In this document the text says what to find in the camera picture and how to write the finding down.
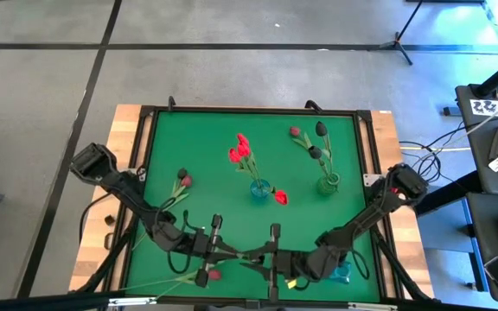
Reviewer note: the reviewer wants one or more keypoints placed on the black desk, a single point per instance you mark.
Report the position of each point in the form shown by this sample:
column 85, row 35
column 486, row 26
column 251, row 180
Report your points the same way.
column 487, row 242

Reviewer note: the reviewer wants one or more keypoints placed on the blue glass vase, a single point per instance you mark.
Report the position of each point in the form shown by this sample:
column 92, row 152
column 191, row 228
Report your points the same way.
column 257, row 192
column 343, row 274

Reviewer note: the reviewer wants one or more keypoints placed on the black table frame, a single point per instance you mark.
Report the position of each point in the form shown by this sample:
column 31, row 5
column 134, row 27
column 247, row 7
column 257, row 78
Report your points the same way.
column 253, row 109

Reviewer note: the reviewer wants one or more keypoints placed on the black frame strut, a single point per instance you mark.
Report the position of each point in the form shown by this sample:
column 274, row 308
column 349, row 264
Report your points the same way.
column 398, row 268
column 110, row 259

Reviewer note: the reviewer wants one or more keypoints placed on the green glass vase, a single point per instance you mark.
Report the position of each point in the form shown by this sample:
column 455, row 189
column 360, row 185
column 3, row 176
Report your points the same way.
column 324, row 188

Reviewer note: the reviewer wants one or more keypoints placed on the silver bracket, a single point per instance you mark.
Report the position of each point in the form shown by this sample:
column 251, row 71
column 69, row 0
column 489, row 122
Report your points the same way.
column 132, row 301
column 372, row 306

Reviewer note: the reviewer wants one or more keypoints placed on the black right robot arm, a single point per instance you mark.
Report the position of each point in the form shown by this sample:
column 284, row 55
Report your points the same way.
column 361, row 220

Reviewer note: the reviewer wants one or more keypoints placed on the yellow tag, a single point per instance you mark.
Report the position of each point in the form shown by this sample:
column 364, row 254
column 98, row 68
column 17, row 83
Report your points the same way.
column 291, row 283

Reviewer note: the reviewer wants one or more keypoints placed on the black frame beam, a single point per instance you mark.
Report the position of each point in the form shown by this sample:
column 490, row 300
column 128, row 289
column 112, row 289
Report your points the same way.
column 37, row 302

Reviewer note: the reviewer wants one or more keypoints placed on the black tripod stand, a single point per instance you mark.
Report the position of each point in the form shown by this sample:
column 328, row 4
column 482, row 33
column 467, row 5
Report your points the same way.
column 398, row 41

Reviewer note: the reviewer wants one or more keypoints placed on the grey cart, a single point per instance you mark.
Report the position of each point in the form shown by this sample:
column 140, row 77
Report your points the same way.
column 478, row 142

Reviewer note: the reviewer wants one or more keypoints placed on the white printed sign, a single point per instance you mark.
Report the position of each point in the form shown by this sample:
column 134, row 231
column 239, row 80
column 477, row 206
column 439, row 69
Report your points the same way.
column 491, row 108

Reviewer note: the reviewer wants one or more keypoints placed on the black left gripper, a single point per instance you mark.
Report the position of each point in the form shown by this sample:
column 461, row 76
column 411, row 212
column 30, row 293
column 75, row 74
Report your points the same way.
column 206, row 248

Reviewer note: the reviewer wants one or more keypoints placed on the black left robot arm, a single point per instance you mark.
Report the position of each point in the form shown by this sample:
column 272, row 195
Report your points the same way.
column 123, row 185

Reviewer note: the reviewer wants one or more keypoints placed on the black clamp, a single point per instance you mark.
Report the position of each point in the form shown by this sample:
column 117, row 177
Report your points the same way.
column 171, row 103
column 314, row 105

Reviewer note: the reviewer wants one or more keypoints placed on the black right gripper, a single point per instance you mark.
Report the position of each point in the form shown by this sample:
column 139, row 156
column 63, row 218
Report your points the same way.
column 285, row 264

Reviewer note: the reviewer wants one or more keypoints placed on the red artificial tulip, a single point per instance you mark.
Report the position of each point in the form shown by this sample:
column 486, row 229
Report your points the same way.
column 244, row 150
column 234, row 155
column 242, row 139
column 281, row 197

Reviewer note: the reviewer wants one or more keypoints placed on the green table mat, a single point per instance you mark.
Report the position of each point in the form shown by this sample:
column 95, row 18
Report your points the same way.
column 206, row 142

